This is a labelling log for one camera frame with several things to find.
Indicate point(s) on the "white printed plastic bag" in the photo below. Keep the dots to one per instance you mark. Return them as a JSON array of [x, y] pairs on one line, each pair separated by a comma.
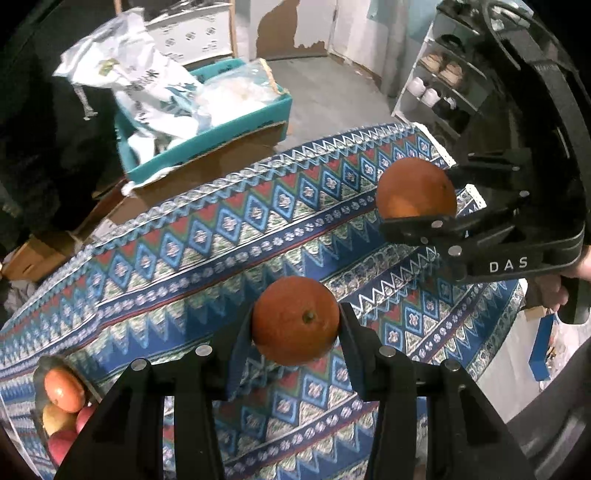
[[157, 95]]

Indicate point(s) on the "brown cardboard box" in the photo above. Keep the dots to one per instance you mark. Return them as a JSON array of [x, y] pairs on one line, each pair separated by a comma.
[[226, 159]]

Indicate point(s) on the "white shoe rack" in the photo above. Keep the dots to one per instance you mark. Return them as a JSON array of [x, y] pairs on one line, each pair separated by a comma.
[[445, 86]]

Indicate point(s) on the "blue box on floor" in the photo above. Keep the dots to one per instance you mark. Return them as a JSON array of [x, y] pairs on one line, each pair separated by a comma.
[[537, 360]]

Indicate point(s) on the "green pear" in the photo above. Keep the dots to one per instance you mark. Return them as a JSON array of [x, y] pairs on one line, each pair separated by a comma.
[[55, 419]]

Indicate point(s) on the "blue patterned tablecloth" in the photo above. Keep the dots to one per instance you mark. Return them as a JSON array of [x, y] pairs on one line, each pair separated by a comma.
[[167, 280]]

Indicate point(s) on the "small cardboard box left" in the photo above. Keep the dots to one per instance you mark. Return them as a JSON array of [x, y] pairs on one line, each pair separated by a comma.
[[38, 258]]

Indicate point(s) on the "teal plastic crate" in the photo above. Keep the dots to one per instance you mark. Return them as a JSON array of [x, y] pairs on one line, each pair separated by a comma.
[[179, 151]]

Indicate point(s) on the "dark red apple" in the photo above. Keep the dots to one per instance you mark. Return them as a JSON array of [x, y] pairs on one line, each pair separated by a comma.
[[59, 444]]

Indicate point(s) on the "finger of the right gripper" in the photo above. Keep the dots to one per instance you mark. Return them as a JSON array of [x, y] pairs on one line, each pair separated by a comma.
[[429, 230], [507, 169]]

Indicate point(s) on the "dark fruit bowl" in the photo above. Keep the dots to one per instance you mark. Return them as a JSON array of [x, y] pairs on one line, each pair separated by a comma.
[[46, 363]]

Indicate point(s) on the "person's right hand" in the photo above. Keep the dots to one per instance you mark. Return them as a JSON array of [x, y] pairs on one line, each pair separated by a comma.
[[554, 294]]

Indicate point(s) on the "large rough orange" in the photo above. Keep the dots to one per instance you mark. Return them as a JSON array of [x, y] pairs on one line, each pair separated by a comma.
[[414, 187]]

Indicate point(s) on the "clear plastic bag in crate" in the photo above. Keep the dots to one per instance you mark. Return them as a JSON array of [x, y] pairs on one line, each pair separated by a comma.
[[237, 92]]

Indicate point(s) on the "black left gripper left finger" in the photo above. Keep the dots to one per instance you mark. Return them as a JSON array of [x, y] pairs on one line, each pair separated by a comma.
[[123, 438]]

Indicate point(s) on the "small tangerine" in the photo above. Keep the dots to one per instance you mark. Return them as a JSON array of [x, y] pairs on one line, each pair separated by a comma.
[[64, 390]]

